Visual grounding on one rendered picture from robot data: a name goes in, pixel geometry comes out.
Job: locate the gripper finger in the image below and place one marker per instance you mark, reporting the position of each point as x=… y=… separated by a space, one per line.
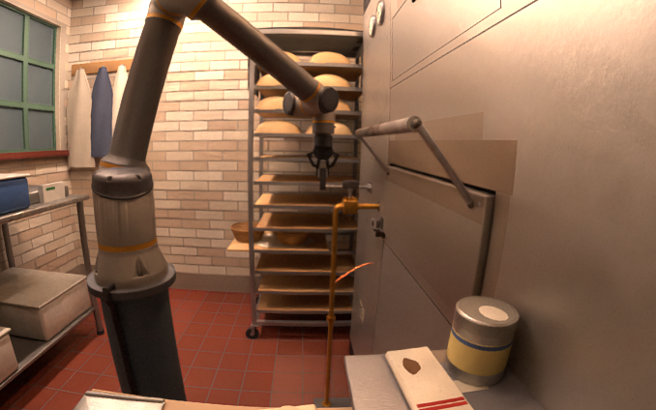
x=317 y=162
x=330 y=161

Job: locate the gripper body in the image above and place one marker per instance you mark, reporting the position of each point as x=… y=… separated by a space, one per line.
x=323 y=139

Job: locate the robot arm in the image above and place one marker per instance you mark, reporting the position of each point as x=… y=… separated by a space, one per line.
x=128 y=171

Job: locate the grey main cock lever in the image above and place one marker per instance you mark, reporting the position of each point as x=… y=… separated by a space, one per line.
x=352 y=185

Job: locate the black steam damper knob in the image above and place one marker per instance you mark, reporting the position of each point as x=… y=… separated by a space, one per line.
x=378 y=225

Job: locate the round white oven gauge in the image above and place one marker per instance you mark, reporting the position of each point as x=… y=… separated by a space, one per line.
x=380 y=11
x=372 y=26

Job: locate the yellow gas pipe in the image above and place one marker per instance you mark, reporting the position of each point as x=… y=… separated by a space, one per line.
x=332 y=285

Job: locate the grey oven loading door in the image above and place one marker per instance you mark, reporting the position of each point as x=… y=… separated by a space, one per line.
x=430 y=239

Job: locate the grey gas oven body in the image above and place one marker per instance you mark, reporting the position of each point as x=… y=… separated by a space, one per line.
x=590 y=171

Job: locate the tan bread loaf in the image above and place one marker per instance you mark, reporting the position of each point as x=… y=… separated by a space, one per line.
x=344 y=106
x=332 y=81
x=330 y=57
x=292 y=57
x=277 y=128
x=267 y=82
x=270 y=104
x=342 y=129

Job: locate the brown proofing basket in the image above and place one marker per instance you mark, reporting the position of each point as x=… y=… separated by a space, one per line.
x=241 y=232
x=291 y=238

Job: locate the thin orange rod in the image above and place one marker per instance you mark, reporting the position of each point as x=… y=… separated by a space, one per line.
x=353 y=269

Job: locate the grey metal baking rack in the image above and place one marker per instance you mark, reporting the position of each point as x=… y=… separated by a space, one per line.
x=305 y=273

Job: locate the white apron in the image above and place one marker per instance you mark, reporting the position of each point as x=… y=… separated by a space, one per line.
x=80 y=119
x=119 y=94

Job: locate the blue apron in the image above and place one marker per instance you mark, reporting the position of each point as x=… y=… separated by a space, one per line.
x=101 y=114

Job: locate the grey and yellow tin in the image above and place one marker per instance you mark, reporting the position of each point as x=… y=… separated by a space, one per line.
x=479 y=342

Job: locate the white box with red stripes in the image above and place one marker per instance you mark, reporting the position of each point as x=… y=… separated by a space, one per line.
x=425 y=379

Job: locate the tan wooden board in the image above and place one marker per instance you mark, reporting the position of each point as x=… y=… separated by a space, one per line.
x=237 y=405

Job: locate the white scale device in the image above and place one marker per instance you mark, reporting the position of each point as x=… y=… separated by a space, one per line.
x=51 y=191

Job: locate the stainless steel table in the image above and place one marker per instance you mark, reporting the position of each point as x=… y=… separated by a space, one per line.
x=49 y=206

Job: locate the green framed window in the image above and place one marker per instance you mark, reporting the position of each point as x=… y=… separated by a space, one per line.
x=9 y=80

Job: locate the wooden peg rail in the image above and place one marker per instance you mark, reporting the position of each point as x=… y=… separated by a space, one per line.
x=100 y=64

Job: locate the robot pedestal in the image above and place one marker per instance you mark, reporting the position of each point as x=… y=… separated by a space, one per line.
x=143 y=342

